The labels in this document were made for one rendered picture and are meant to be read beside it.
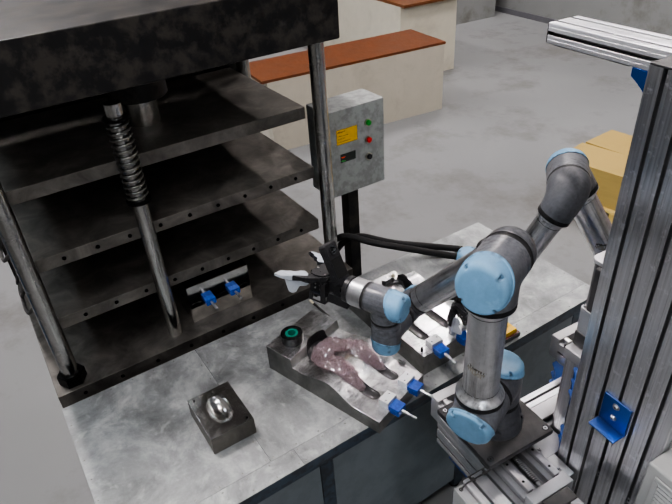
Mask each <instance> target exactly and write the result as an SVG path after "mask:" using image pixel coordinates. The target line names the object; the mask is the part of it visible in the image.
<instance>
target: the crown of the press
mask: <svg viewBox="0 0 672 504"><path fill-rule="evenodd" d="M339 37H340V34H339V15H338V0H0V118H4V117H8V116H12V115H17V114H21V113H25V112H29V111H34V110H38V109H42V108H46V107H50V106H55V105H59V104H63V103H67V102H72V101H76V100H80V99H84V98H89V97H93V96H97V95H101V94H105V93H107V97H108V100H120V101H121V105H124V106H125V110H126V112H127V113H129V115H130V118H129V124H130V125H131V126H132V127H147V126H151V125H154V124H156V123H158V122H159V121H160V120H161V117H160V113H159V109H158V105H157V101H156V99H159V98H161V97H162V96H164V95H165V94H166V93H167V91H168V89H167V84H166V80H165V79H169V78H173V77H177V76H182V75H186V74H190V73H194V72H199V71H203V70H207V69H211V68H215V67H220V66H224V65H228V64H232V63H237V62H241V61H245V60H249V59H254V58H258V57H262V56H266V55H270V54H275V53H279V52H283V51H287V50H292V49H296V48H300V47H304V46H309V45H313V44H317V43H321V42H325V41H330V40H334V39H338V38H339Z"/></svg>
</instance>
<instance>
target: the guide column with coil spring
mask: <svg viewBox="0 0 672 504"><path fill-rule="evenodd" d="M103 108H104V111H105V115H106V118H107V119H118V118H121V117H123V116H124V112H123V109H122V105H121V101H120V100H109V101H106V102H104V103H103ZM125 123H126V122H123V123H120V124H115V125H109V128H113V127H118V126H121V125H123V124H125ZM127 129H128V127H127V126H125V127H123V128H121V129H117V130H110V132H111V134H117V133H121V132H123V131H125V130H127ZM129 135H130V134H129V132H128V133H126V134H124V135H121V136H116V137H112V139H113V140H120V139H123V138H126V137H127V136H129ZM129 142H131V138H130V139H128V140H126V141H123V142H119V143H114V146H122V145H125V144H128V143H129ZM132 147H133V145H130V146H128V147H126V148H122V149H116V152H125V151H127V150H130V149H131V148H132ZM133 154H134V150H133V151H132V152H130V153H127V154H124V155H117V156H118V158H119V159H122V158H127V157H129V156H131V155H133ZM135 160H136V157H133V158H131V159H129V160H126V161H119V163H120V164H121V165H123V164H128V163H131V162H133V161H135ZM137 165H138V164H137V162H136V163H135V164H133V165H131V166H127V167H121V170H129V169H132V168H134V167H136V166H137ZM138 171H139V168H138V169H136V170H135V171H132V172H129V173H123V176H130V175H133V174H136V173H137V172H138ZM140 177H141V175H140V174H139V175H138V176H136V177H133V178H129V179H124V180H125V182H131V181H134V180H137V179H138V178H140ZM141 183H142V180H140V181H139V182H137V183H134V184H129V185H126V187H127V188H131V187H135V186H138V185H140V184H141ZM143 188H144V186H141V187H140V188H137V189H134V190H127V191H128V193H136V192H139V191H141V190H142V189H143ZM144 194H145V191H144V192H142V193H140V194H138V195H134V196H129V198H130V199H135V198H139V197H141V196H143V195H144ZM132 208H133V211H134V215H135V218H136V222H137V225H138V229H139V232H140V236H141V239H142V242H143V246H144V249H145V253H146V256H147V260H148V263H149V267H150V270H151V274H152V277H153V280H154V284H155V287H156V291H157V294H158V298H159V301H160V305H161V308H162V312H163V315H164V318H165V322H166V325H167V329H168V332H169V335H170V336H172V337H176V336H179V335H181V334H182V332H183V330H182V326H181V323H180V319H179V315H178V311H177V308H176V304H175V300H174V297H173V293H172V289H171V286H170V282H169V278H168V275H167V271H166V267H165V263H164V260H163V256H162V252H161V249H160V245H159V241H158V238H157V234H156V230H155V227H154V223H153V219H152V216H151V212H150V208H149V204H146V205H144V206H140V207H132Z"/></svg>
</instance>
